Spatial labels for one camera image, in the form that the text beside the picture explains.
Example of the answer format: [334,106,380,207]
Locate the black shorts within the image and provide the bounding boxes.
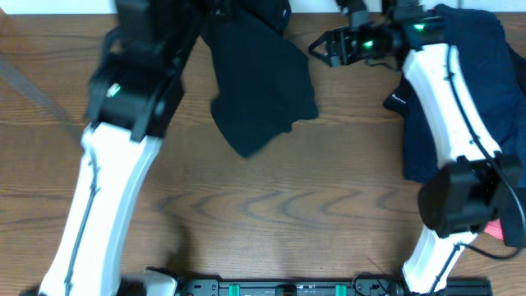
[201,0,319,158]

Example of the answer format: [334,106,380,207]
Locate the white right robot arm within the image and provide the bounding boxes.
[308,1,521,295]

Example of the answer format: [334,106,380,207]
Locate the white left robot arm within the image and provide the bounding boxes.
[28,0,212,296]

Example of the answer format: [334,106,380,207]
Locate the black garment with logo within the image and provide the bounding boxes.
[383,75,414,117]

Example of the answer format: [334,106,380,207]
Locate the navy blue garment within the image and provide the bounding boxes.
[391,4,525,183]

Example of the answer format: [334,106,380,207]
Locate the red garment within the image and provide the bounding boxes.
[484,219,504,241]

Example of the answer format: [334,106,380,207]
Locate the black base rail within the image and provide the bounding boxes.
[176,278,493,296]

